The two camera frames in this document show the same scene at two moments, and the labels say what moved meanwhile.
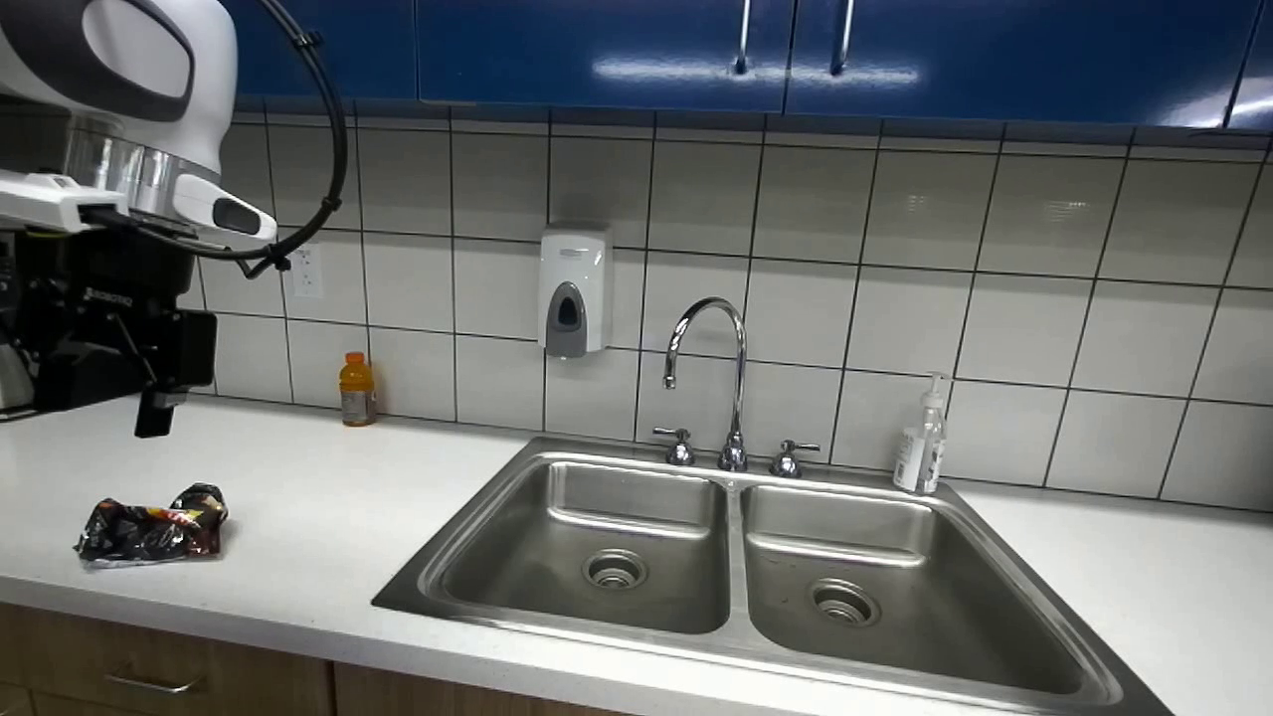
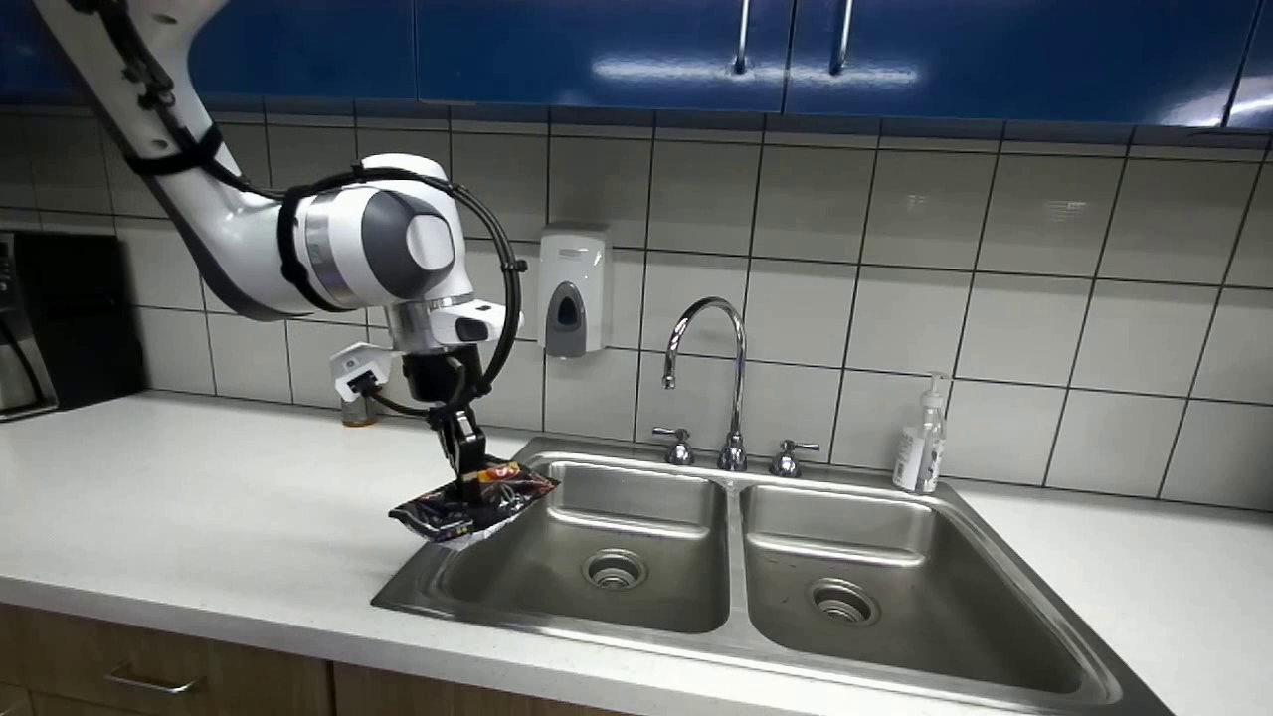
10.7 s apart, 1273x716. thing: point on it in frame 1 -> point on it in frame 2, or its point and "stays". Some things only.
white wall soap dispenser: [575, 290] stays
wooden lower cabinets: [102, 664] stays
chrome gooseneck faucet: [733, 445] stays
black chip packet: [127, 536] -> [474, 500]
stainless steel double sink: [832, 581] stays
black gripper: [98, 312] -> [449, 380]
